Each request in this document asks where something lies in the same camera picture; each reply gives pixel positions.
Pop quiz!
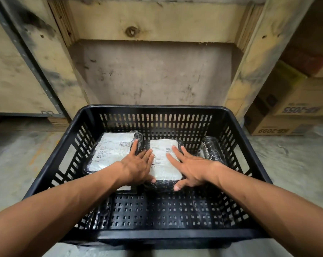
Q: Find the person's right hand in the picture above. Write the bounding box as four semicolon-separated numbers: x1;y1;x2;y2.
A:
166;146;220;192

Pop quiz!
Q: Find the person's left hand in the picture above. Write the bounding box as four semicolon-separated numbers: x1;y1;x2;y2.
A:
119;140;157;186

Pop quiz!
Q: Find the small black-wrapped parcel white label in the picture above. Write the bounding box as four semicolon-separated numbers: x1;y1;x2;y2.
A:
143;139;189;192

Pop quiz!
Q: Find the person's left forearm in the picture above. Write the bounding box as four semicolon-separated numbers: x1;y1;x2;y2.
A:
0;161;125;257

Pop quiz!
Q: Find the person's right forearm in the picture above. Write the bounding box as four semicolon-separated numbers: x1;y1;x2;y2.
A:
214;161;323;257

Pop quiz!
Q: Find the large black-wrapped parcel white label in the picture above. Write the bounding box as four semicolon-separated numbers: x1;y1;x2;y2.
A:
82;130;144;195

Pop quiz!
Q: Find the black plastic vented crate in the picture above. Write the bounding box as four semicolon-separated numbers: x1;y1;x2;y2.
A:
23;104;273;250

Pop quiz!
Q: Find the black-wrapped parcel standing edgewise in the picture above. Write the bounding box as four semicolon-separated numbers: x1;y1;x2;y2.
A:
197;136;227;166

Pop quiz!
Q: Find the low brown cardboard box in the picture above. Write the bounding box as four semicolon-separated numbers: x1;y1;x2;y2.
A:
244;97;323;136

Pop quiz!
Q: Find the brown cardboard box yellow-green side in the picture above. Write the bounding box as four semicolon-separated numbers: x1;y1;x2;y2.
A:
257;60;323;117

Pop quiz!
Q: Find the plywood crate panel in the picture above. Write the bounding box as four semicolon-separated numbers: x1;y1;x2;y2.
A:
0;9;61;115

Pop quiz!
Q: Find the cardboard box red side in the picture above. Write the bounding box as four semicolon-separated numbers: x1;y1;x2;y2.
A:
280;0;323;78

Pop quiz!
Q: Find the large wooden plywood frame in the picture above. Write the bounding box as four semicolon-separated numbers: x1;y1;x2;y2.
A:
1;0;316;122

